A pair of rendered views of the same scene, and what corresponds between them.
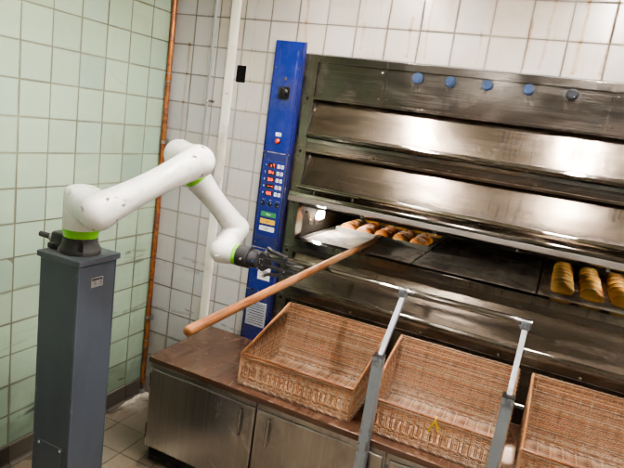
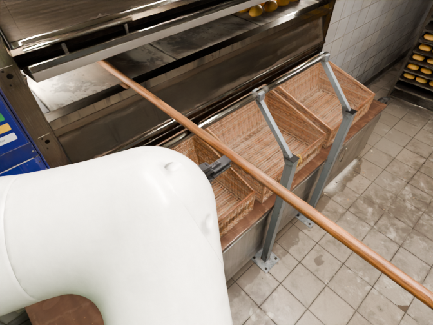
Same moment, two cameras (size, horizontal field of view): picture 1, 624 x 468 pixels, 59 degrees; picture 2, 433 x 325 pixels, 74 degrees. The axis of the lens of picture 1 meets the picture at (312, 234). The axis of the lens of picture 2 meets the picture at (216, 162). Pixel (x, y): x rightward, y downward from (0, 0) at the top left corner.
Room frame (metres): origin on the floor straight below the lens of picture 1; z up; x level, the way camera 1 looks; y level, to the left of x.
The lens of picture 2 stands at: (1.95, 0.58, 1.81)
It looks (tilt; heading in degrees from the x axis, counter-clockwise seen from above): 47 degrees down; 294
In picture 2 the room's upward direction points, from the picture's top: straight up
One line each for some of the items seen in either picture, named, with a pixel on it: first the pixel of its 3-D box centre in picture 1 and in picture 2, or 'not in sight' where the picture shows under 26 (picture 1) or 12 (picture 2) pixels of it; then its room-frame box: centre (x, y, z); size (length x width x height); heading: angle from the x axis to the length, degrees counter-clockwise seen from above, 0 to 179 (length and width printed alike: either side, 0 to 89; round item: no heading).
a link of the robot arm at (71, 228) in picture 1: (83, 211); not in sight; (1.95, 0.83, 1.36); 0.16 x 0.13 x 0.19; 40
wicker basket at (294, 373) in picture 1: (316, 355); (179, 196); (2.44, -0.10, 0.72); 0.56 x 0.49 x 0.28; 68
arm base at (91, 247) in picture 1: (69, 240); not in sight; (1.98, 0.89, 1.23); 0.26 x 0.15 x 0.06; 68
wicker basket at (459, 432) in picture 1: (443, 396); (263, 138); (2.20, -0.66, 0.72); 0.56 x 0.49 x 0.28; 68
